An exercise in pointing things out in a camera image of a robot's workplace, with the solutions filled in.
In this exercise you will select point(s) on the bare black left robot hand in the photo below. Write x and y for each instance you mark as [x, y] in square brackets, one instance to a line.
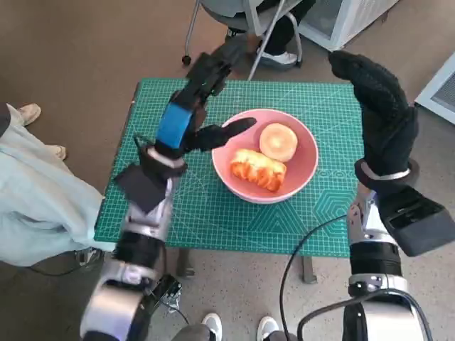
[176, 124]

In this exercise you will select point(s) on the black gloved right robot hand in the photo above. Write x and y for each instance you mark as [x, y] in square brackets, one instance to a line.
[387, 124]

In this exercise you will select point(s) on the long twisted bread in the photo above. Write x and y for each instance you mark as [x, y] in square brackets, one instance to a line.
[256, 167]

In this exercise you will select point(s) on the pink bowl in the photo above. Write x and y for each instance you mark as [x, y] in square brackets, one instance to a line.
[302, 170]

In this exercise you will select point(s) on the round bread bun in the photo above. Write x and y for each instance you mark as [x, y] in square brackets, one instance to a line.
[279, 142]

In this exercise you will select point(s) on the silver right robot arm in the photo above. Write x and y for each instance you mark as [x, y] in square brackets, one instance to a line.
[377, 255]

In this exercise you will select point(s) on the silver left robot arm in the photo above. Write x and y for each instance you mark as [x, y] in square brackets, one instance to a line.
[117, 305]

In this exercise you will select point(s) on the white box with grille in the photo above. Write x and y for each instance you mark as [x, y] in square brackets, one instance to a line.
[440, 92]

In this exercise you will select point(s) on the green cutting mat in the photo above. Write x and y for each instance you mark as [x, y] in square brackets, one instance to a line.
[199, 220]

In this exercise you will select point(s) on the white cabinet with glass door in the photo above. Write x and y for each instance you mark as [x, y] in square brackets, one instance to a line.
[355, 17]

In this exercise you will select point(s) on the grey office chair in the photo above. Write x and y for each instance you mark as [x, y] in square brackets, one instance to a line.
[227, 10]

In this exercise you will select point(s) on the grey table leg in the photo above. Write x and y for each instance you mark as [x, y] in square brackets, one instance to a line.
[185, 263]
[309, 270]

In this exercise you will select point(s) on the black bar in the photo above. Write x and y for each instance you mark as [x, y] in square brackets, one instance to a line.
[167, 287]

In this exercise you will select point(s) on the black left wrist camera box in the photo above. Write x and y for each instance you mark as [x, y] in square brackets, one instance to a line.
[142, 188]

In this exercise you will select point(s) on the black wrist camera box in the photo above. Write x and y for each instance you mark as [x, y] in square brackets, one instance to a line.
[142, 188]
[416, 220]

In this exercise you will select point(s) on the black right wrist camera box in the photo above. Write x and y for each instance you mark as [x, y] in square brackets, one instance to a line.
[416, 220]

